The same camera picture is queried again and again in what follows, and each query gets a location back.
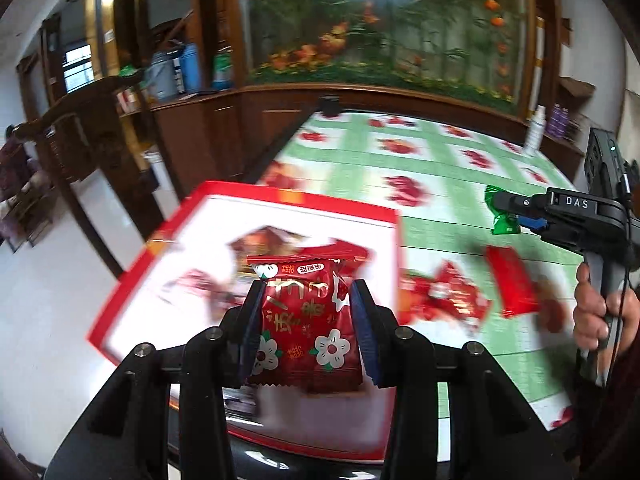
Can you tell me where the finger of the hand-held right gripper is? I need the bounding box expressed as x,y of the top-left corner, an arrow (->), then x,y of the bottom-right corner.
501,193 -> 550,214
516,214 -> 549,234

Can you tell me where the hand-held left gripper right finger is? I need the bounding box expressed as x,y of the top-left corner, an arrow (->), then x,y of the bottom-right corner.
348,279 -> 575,480

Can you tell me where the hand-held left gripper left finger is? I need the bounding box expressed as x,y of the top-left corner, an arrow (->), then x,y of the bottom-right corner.
44,279 -> 267,480

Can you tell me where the green candy packet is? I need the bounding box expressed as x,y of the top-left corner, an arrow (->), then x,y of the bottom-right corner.
484,185 -> 524,236

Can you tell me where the red flower print snack packet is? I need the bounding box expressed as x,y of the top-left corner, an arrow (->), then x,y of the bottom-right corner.
246,240 -> 374,395

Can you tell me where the long red snack packet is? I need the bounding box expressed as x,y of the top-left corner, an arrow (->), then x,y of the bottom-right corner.
485,245 -> 542,319

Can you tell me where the shiny red snack packet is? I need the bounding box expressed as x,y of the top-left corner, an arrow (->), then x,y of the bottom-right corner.
400,259 -> 492,332

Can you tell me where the dark brown snack packet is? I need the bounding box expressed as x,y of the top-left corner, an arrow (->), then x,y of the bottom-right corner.
227,225 -> 309,281

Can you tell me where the red gift box white inside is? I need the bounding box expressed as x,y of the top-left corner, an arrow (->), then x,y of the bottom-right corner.
87,180 -> 404,463

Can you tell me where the person's right forearm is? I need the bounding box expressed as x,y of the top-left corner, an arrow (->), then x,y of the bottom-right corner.
580,320 -> 640,480

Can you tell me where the person's right hand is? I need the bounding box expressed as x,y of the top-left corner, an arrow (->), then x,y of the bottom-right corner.
572,262 -> 640,352

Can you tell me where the white plastic bottle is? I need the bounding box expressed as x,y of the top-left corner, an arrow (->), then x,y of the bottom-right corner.
522,105 -> 547,157

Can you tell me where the green fruit print tablecloth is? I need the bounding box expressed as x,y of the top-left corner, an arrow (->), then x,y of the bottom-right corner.
255,110 -> 591,432

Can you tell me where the cluster of purple bottles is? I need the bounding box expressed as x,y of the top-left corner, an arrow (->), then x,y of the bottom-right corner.
547,102 -> 576,141

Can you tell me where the small black cup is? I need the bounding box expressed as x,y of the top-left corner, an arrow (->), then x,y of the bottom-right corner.
317,95 -> 344,120

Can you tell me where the green white packet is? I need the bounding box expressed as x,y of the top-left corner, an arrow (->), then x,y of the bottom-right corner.
117,65 -> 147,112

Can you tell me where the blue thermos flask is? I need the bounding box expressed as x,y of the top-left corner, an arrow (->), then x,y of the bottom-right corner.
180,44 -> 202,95

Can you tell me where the dark wooden chair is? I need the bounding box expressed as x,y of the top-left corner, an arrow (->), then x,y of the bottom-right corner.
10,75 -> 451,480

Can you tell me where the barred window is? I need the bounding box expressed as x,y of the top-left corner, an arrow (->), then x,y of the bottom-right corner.
62,45 -> 94,94

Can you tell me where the flower wall mural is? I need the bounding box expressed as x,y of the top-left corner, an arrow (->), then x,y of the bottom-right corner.
240,0 -> 539,116

